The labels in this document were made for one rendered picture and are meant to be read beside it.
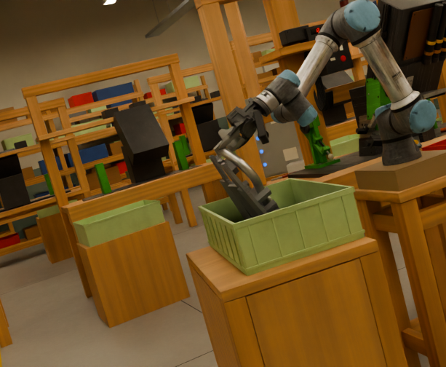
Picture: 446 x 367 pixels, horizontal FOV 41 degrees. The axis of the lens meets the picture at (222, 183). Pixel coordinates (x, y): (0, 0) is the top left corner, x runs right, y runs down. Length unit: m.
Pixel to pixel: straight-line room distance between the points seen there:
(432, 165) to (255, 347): 0.99
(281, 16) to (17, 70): 9.71
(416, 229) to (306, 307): 0.63
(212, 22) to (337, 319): 1.76
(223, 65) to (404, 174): 1.23
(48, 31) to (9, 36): 0.76
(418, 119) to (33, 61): 10.93
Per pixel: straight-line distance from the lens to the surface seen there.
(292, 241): 1.89
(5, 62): 12.63
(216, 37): 3.12
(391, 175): 2.28
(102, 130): 9.47
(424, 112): 2.27
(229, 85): 3.10
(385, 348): 2.02
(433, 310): 2.41
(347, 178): 2.67
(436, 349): 2.46
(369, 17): 2.19
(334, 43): 2.28
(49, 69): 12.68
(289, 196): 2.51
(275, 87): 2.02
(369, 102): 3.15
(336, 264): 1.88
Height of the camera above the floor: 1.29
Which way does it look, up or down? 6 degrees down
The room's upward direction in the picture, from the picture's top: 15 degrees counter-clockwise
